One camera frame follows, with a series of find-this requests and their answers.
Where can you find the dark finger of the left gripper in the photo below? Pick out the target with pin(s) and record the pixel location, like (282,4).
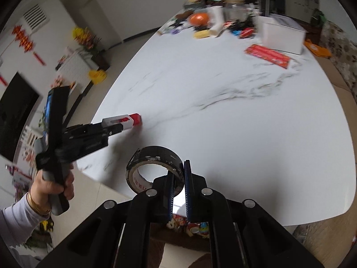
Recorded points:
(126,123)

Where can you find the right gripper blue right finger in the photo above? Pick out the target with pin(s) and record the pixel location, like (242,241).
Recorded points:
(188,189)

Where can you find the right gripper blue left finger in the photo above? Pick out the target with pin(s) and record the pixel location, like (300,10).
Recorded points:
(170,188)

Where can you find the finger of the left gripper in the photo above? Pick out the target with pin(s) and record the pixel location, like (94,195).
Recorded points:
(112,130)

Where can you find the red white cigarette box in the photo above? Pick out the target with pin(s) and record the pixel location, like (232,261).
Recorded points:
(135,118)

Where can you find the black tape roll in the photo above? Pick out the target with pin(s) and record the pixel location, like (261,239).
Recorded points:
(151,162)

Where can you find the white sleeved left forearm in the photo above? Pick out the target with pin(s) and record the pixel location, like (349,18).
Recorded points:
(18,221)

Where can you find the brown cardboard trash box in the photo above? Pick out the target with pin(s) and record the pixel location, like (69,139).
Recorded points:
(179,232)

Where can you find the person's left hand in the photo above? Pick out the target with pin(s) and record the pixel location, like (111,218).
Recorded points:
(38,196)

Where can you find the black television screen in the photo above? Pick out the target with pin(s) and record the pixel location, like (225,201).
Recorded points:
(17,102)

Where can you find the yellow flower bouquet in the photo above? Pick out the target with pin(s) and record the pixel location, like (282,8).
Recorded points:
(85,38)

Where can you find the red chinese knot decoration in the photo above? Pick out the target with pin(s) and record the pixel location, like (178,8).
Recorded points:
(26,42)

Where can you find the orange round fruit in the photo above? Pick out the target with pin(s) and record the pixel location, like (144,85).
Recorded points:
(199,19)

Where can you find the red envelope packet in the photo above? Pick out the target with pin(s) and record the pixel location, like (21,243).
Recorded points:
(269,55)

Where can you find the white paper cup stack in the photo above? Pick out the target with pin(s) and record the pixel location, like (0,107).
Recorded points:
(217,20)

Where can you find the glass jar wooden lid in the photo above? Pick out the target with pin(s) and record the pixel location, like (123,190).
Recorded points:
(235,10)

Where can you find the white plastic storage box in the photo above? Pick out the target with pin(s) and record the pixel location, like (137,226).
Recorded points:
(280,33)

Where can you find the orange cloth bag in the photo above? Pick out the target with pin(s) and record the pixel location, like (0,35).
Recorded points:
(317,50)

